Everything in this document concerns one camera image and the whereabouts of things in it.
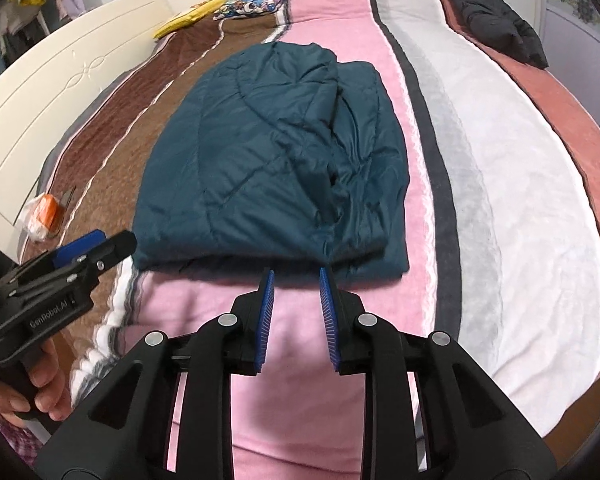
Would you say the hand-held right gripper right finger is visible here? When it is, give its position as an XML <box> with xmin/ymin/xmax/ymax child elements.
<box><xmin>319</xmin><ymin>266</ymin><xmax>548</xmax><ymax>480</ymax></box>

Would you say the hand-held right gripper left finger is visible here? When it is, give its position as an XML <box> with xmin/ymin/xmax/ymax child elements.
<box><xmin>34</xmin><ymin>267</ymin><xmax>277</xmax><ymax>480</ymax></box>

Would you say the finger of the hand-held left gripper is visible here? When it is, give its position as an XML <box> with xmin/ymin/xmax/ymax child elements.
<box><xmin>51</xmin><ymin>229</ymin><xmax>106</xmax><ymax>267</ymax></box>
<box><xmin>77</xmin><ymin>231</ymin><xmax>138</xmax><ymax>275</ymax></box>

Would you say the teal puffer jacket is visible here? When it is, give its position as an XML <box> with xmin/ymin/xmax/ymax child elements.
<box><xmin>132</xmin><ymin>42</ymin><xmax>411</xmax><ymax>278</ymax></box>

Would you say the person's left forearm plaid sleeve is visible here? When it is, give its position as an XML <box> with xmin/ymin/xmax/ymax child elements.
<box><xmin>0</xmin><ymin>412</ymin><xmax>58</xmax><ymax>470</ymax></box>

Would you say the person's left hand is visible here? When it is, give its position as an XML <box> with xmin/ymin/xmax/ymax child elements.
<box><xmin>0</xmin><ymin>337</ymin><xmax>73</xmax><ymax>428</ymax></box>

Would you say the orange item in plastic bag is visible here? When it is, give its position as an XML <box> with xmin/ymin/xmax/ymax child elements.
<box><xmin>22</xmin><ymin>192</ymin><xmax>63</xmax><ymax>242</ymax></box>

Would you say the cream bed headboard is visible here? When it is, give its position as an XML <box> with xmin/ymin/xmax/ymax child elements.
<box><xmin>0</xmin><ymin>0</ymin><xmax>173</xmax><ymax>266</ymax></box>

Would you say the striped pink white blanket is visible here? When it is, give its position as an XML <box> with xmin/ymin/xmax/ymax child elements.
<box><xmin>17</xmin><ymin>0</ymin><xmax>600</xmax><ymax>480</ymax></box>

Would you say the yellow pillow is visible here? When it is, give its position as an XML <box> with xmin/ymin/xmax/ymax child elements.
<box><xmin>153</xmin><ymin>0</ymin><xmax>228</xmax><ymax>40</ymax></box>

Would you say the lavender hanging garment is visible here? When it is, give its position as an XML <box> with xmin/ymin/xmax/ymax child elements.
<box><xmin>57</xmin><ymin>0</ymin><xmax>87</xmax><ymax>22</ymax></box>

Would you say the black jacket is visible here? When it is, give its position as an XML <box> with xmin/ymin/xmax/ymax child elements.
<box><xmin>442</xmin><ymin>0</ymin><xmax>551</xmax><ymax>70</ymax></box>

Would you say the white wardrobe door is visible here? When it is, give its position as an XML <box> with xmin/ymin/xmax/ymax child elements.
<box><xmin>535</xmin><ymin>0</ymin><xmax>600</xmax><ymax>136</ymax></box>

